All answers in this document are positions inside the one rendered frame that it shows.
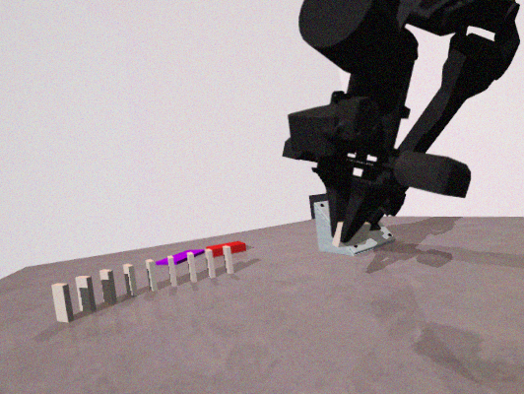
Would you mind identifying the purple flat block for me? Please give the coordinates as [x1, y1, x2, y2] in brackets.
[156, 249, 206, 265]

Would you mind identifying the red rectangular block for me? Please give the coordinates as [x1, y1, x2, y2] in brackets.
[207, 241, 246, 257]

